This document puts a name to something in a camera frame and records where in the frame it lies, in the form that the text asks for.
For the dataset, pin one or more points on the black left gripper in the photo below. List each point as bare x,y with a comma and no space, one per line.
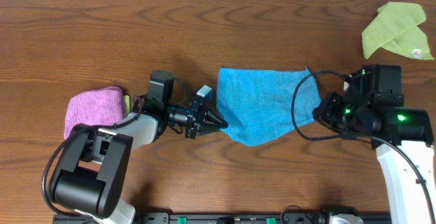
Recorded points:
195,118

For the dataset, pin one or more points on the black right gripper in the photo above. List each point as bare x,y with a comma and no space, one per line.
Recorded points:
324,112

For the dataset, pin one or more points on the blue microfiber cloth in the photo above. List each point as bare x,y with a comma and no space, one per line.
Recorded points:
256,104

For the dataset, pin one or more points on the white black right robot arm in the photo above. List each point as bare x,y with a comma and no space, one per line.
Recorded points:
372,107

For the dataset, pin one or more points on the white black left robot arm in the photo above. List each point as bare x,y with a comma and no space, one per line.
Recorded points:
85,175

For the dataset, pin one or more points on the light green folded cloth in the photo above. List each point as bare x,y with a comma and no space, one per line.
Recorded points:
127,102

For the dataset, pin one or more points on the green microfiber cloth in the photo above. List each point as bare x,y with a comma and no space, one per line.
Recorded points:
395,29

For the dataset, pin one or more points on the purple folded microfiber cloth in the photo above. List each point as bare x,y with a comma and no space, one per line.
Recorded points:
96,107

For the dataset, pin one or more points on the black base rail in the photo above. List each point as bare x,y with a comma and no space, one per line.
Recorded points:
291,215

